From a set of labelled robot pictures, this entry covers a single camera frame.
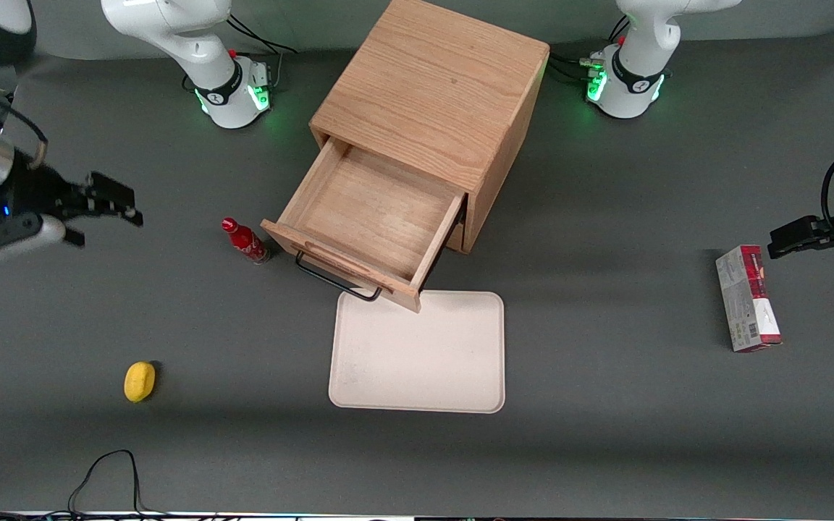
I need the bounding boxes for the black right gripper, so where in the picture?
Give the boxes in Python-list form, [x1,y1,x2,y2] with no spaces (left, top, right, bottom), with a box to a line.
[0,155,145,249]

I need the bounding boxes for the black metal drawer handle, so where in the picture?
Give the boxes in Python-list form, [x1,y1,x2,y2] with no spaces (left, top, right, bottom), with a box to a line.
[293,249,384,303]

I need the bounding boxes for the wooden drawer cabinet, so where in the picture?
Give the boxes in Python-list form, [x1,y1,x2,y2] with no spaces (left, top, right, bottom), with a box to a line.
[309,0,551,255]

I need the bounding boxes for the grey and red carton box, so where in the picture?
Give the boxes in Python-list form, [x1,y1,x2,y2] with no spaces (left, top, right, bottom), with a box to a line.
[715,244,783,354]

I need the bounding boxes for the red soda bottle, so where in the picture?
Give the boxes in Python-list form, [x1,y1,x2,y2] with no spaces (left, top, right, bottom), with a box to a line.
[221,216,272,266]

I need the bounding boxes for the yellow lemon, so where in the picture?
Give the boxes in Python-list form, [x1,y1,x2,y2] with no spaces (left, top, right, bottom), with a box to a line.
[123,360,157,404]

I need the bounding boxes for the beige rectangular tray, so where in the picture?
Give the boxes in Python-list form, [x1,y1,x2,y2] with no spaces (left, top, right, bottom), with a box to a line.
[327,287,507,415]

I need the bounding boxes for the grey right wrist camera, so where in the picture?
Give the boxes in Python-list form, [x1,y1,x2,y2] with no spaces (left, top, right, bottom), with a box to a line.
[0,213,69,273]

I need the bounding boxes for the black right arm base cables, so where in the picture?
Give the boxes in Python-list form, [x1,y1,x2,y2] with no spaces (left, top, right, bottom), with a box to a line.
[224,12,301,93]

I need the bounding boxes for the black arm base cables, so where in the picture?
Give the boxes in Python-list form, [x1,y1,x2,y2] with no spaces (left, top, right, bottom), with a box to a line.
[547,13,632,85]
[224,12,301,93]

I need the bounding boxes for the black cable at table edge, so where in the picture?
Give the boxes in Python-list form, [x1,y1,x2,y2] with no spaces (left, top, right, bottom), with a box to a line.
[0,449,179,521]

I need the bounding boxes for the black left arm base cables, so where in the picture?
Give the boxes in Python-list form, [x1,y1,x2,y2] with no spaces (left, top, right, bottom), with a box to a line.
[547,13,632,85]

